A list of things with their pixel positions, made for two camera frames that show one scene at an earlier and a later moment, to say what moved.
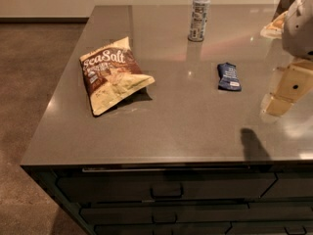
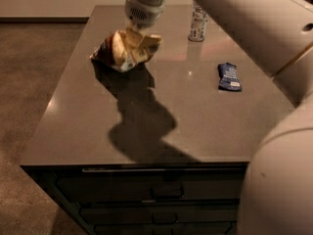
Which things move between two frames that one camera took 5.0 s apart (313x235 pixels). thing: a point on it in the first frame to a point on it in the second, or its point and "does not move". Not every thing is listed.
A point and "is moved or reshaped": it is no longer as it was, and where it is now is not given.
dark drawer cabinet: x=197 y=198 does not move
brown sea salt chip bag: x=112 y=74 is moved or reshaped
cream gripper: x=299 y=29 to x=143 y=14
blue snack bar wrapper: x=228 y=77 does not move
